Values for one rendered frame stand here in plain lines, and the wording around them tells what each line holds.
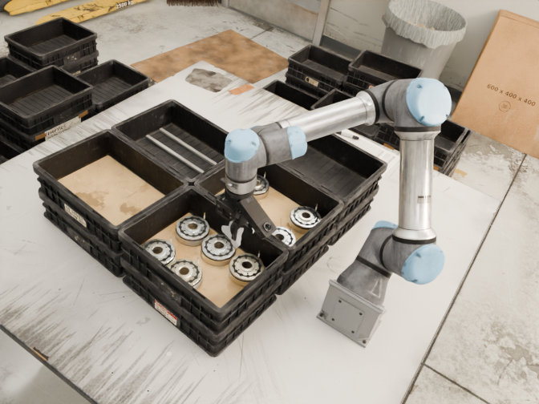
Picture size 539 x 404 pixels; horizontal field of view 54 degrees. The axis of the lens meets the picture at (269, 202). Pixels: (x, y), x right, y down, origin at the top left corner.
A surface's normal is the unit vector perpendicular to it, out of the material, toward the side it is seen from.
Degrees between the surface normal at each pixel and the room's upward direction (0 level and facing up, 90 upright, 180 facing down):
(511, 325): 0
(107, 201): 0
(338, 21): 90
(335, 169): 0
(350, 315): 90
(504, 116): 73
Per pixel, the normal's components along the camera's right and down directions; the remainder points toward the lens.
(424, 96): 0.37, 0.05
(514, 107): -0.49, 0.30
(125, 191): 0.14, -0.73
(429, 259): 0.37, 0.31
